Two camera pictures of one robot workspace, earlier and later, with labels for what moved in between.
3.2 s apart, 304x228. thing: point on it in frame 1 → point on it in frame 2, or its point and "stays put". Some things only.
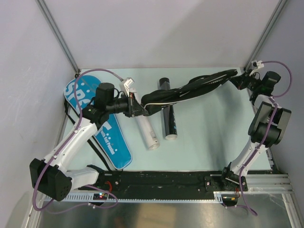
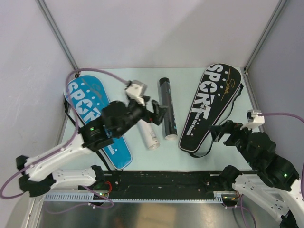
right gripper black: x=240 y=81 → x=231 y=127
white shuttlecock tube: x=151 y=141 stays put
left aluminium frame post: x=58 y=35 stays put
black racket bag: x=154 y=100 → x=221 y=89
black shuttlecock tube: x=168 y=116 stays put
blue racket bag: x=109 y=134 stays put
